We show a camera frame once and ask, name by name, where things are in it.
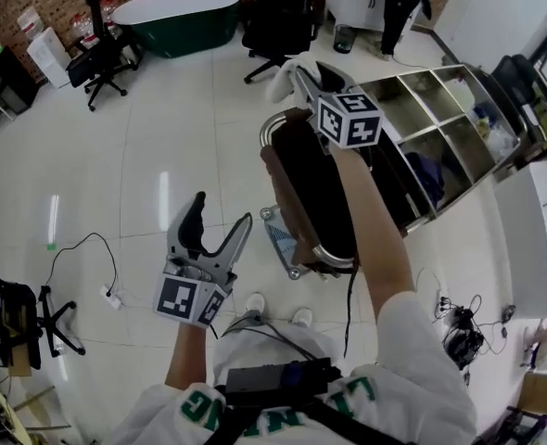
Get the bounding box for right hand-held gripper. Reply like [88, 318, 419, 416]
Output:
[293, 61, 385, 150]

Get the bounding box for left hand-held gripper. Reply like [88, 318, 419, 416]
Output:
[152, 191, 254, 328]

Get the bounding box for white towel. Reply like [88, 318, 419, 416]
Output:
[265, 55, 322, 107]

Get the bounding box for person's left forearm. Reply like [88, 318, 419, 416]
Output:
[163, 321, 210, 389]

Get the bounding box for person's right forearm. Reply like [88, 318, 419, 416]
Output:
[329, 145, 414, 317]

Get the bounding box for metal shelf unit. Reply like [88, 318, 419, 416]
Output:
[258, 61, 526, 281]

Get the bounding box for mesh waste bin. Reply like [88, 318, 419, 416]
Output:
[332, 23, 357, 56]

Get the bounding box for wide black office chair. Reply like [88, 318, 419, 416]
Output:
[240, 0, 324, 85]

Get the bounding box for person's left white shoe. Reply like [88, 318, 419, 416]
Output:
[244, 292, 267, 318]

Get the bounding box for person's white shoe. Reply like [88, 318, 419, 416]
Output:
[291, 307, 314, 329]
[244, 292, 267, 318]

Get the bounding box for white power strip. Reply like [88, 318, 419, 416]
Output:
[99, 284, 125, 311]

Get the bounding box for person's light trousers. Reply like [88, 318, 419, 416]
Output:
[211, 320, 340, 388]

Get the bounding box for person's right white shoe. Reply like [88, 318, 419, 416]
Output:
[291, 307, 314, 329]

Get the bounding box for blue cloth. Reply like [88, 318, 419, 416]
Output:
[402, 150, 447, 204]

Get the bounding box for dark green bathtub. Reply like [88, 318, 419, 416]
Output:
[111, 0, 243, 60]

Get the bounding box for black chest-worn box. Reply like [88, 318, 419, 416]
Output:
[223, 357, 343, 397]

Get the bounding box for black star-base chair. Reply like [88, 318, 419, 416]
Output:
[35, 284, 88, 359]

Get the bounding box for clear plastic bags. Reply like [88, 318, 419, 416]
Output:
[468, 103, 519, 158]

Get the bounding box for black mesh chair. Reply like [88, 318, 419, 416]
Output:
[490, 54, 542, 107]

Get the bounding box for black office chair with headrest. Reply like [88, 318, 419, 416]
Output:
[64, 0, 141, 113]

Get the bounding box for small cardboard box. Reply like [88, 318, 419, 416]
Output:
[5, 339, 34, 378]

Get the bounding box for white water dispenser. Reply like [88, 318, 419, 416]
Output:
[26, 25, 74, 90]

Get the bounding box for clear water bottle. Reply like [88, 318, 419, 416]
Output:
[67, 10, 99, 48]

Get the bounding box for person's white shirt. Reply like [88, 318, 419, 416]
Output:
[110, 289, 479, 445]

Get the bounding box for black desk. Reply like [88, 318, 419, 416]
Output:
[0, 45, 41, 116]

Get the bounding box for white counter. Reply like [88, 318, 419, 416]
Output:
[492, 159, 547, 320]

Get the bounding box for black power cable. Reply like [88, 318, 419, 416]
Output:
[49, 232, 120, 297]

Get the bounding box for black shoulder strap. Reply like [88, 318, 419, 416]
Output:
[296, 394, 412, 445]

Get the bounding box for tangle of black cables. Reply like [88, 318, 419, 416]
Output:
[434, 293, 518, 373]

